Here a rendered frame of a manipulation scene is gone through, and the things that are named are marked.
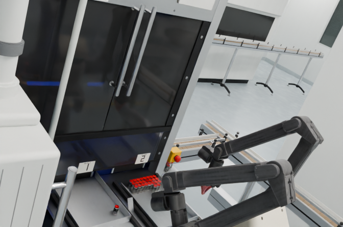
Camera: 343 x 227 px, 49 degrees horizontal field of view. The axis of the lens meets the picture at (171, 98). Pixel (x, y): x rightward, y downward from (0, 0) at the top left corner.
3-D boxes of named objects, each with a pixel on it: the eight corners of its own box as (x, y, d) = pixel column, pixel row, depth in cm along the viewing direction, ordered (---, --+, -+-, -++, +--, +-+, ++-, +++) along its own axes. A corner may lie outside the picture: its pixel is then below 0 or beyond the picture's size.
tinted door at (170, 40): (102, 130, 176) (138, 7, 155) (170, 124, 205) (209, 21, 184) (102, 131, 175) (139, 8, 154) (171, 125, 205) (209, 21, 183)
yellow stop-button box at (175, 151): (162, 155, 223) (165, 145, 220) (171, 154, 228) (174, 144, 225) (169, 163, 218) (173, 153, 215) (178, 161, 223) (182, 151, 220)
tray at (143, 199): (119, 187, 196) (121, 182, 194) (157, 179, 213) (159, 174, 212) (157, 234, 174) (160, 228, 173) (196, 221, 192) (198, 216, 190)
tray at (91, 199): (47, 184, 180) (48, 179, 179) (94, 176, 198) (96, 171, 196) (78, 235, 158) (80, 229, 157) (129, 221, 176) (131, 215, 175)
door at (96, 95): (-5, 139, 144) (23, -14, 123) (101, 130, 175) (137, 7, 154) (-4, 140, 143) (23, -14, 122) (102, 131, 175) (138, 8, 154)
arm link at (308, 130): (322, 134, 136) (332, 133, 144) (292, 112, 144) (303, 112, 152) (260, 224, 152) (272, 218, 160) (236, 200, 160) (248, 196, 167)
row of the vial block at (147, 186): (130, 192, 195) (133, 184, 193) (156, 186, 207) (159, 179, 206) (132, 195, 194) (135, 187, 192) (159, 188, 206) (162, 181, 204)
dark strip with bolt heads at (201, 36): (152, 158, 209) (202, 21, 180) (158, 157, 212) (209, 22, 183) (153, 159, 208) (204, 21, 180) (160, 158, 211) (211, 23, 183)
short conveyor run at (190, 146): (150, 170, 227) (158, 148, 222) (137, 155, 237) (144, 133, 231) (223, 156, 274) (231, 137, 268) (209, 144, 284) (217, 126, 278)
